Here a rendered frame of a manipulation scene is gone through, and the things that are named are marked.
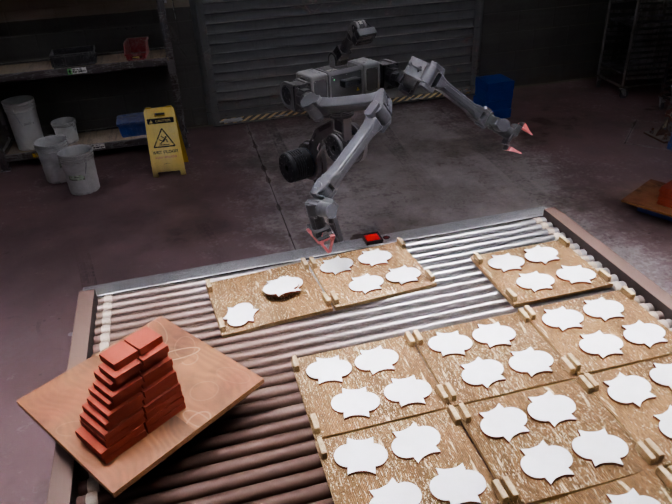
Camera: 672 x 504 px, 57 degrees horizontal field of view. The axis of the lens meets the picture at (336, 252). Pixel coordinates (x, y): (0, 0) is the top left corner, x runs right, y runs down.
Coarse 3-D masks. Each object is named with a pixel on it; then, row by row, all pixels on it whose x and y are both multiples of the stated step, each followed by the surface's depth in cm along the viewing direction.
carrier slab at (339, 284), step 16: (336, 256) 255; (352, 256) 254; (400, 256) 253; (320, 272) 245; (352, 272) 244; (368, 272) 243; (384, 272) 243; (336, 288) 235; (384, 288) 233; (400, 288) 233; (416, 288) 233; (352, 304) 226
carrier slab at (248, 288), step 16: (256, 272) 247; (272, 272) 247; (288, 272) 246; (304, 272) 245; (224, 288) 238; (240, 288) 238; (256, 288) 237; (304, 288) 236; (320, 288) 235; (224, 304) 229; (256, 304) 228; (272, 304) 228; (288, 304) 227; (304, 304) 227; (320, 304) 226; (256, 320) 220; (272, 320) 219; (288, 320) 220; (224, 336) 214
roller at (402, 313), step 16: (608, 272) 240; (432, 304) 226; (448, 304) 226; (464, 304) 228; (352, 320) 220; (368, 320) 220; (384, 320) 221; (272, 336) 214; (288, 336) 214; (304, 336) 215; (224, 352) 210
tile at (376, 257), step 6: (366, 252) 255; (372, 252) 254; (378, 252) 254; (384, 252) 254; (360, 258) 251; (366, 258) 251; (372, 258) 250; (378, 258) 250; (384, 258) 250; (390, 258) 251; (366, 264) 248; (372, 264) 247; (378, 264) 248
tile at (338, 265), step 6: (336, 258) 252; (342, 258) 252; (348, 258) 251; (324, 264) 248; (330, 264) 248; (336, 264) 248; (342, 264) 248; (348, 264) 247; (324, 270) 244; (330, 270) 244; (336, 270) 244; (342, 270) 244; (348, 270) 244
